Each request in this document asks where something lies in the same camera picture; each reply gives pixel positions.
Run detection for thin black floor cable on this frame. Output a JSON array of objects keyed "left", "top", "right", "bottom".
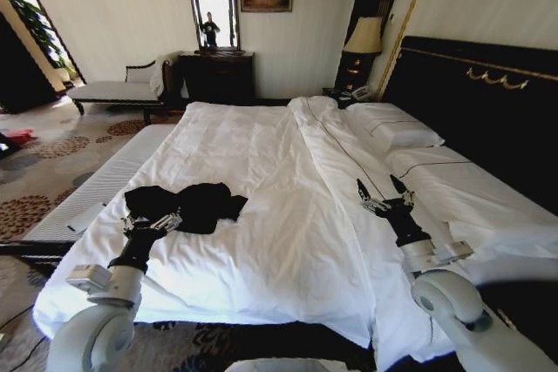
[{"left": 0, "top": 305, "right": 41, "bottom": 358}]

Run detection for table lamp beige shade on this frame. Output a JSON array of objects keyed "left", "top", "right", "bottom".
[{"left": 338, "top": 16, "right": 384, "bottom": 91}]

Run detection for dark headboard gold ornament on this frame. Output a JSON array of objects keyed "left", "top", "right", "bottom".
[{"left": 382, "top": 35, "right": 558, "bottom": 227}]

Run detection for white duvet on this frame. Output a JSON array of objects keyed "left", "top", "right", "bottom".
[{"left": 32, "top": 95, "right": 480, "bottom": 371}]

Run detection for black crumpled garment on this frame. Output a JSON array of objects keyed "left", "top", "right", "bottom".
[{"left": 124, "top": 181, "right": 249, "bottom": 236}]

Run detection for person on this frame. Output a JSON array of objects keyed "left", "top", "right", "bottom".
[{"left": 200, "top": 10, "right": 221, "bottom": 49}]

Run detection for white robot front shell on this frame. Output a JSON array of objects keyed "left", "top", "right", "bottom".
[{"left": 225, "top": 358, "right": 337, "bottom": 372}]

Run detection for red object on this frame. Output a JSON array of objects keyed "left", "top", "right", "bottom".
[{"left": 0, "top": 127, "right": 37, "bottom": 145}]

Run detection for dark wooden bed frame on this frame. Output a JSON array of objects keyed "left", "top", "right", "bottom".
[{"left": 0, "top": 239, "right": 78, "bottom": 267}]

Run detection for white ribbed mattress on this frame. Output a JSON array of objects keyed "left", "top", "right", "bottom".
[{"left": 21, "top": 123, "right": 178, "bottom": 243}]

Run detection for white throw blanket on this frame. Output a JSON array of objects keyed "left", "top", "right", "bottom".
[{"left": 149, "top": 53, "right": 178, "bottom": 98}]

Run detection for green potted plant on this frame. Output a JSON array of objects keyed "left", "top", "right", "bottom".
[{"left": 0, "top": 0, "right": 82, "bottom": 82}]

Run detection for dark framed wall mirror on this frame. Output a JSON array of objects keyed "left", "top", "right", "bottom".
[{"left": 180, "top": 0, "right": 242, "bottom": 53}]

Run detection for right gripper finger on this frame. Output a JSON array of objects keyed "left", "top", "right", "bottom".
[
  {"left": 356, "top": 178, "right": 387, "bottom": 217},
  {"left": 389, "top": 173, "right": 416, "bottom": 210}
]

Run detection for white upholstered chaise longue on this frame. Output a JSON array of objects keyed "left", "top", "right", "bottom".
[{"left": 67, "top": 56, "right": 180, "bottom": 125}]

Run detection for dark wooden dresser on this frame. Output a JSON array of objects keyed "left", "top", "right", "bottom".
[{"left": 177, "top": 51, "right": 256, "bottom": 106}]

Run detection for large white pillow black trim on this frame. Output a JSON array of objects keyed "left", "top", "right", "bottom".
[{"left": 385, "top": 145, "right": 558, "bottom": 254}]

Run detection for dark wooden cabinet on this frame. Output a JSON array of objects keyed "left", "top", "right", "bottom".
[{"left": 0, "top": 10, "right": 58, "bottom": 115}]

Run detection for small white pillow black trim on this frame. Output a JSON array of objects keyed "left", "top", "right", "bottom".
[{"left": 347, "top": 101, "right": 446, "bottom": 149}]

